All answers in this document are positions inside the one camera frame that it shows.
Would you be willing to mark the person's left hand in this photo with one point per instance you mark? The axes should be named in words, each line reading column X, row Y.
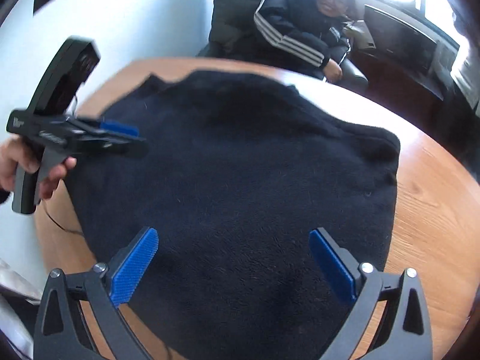
column 9, row 165

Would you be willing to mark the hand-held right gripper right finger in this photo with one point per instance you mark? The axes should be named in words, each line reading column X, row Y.
column 333, row 266

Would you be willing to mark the black fleece jacket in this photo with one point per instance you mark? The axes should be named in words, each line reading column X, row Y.
column 243, row 176

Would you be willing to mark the black leather armchair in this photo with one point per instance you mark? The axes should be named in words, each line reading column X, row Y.
column 232, row 7

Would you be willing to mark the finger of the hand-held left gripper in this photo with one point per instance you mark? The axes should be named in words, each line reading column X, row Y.
column 120, row 147
column 116, row 128

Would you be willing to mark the black microwave oven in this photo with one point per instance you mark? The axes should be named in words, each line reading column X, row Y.
column 401, row 37

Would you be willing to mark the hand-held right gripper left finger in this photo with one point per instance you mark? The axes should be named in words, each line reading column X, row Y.
column 135, row 266

